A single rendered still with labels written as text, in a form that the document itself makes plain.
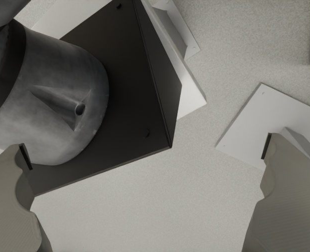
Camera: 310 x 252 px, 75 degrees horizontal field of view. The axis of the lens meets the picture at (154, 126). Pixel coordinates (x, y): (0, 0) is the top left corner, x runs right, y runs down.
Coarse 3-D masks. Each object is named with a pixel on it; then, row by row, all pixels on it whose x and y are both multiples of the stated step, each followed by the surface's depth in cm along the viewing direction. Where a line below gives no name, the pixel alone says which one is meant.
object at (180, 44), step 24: (72, 0) 32; (96, 0) 31; (144, 0) 31; (168, 0) 94; (48, 24) 34; (72, 24) 34; (168, 24) 78; (168, 48) 33; (192, 48) 101; (192, 96) 36
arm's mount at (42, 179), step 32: (128, 0) 26; (96, 32) 27; (128, 32) 24; (128, 64) 23; (160, 64) 26; (128, 96) 21; (160, 96) 21; (128, 128) 20; (160, 128) 19; (96, 160) 21; (128, 160) 19
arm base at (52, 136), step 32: (32, 32) 19; (0, 64) 15; (32, 64) 17; (64, 64) 19; (96, 64) 23; (0, 96) 16; (32, 96) 17; (64, 96) 19; (96, 96) 21; (0, 128) 17; (32, 128) 18; (64, 128) 20; (96, 128) 22; (32, 160) 22; (64, 160) 23
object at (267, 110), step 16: (256, 96) 105; (272, 96) 104; (288, 96) 103; (240, 112) 111; (256, 112) 109; (272, 112) 107; (288, 112) 106; (304, 112) 105; (240, 128) 115; (256, 128) 113; (272, 128) 111; (288, 128) 110; (304, 128) 108; (224, 144) 122; (240, 144) 119; (256, 144) 117; (304, 144) 97; (256, 160) 123
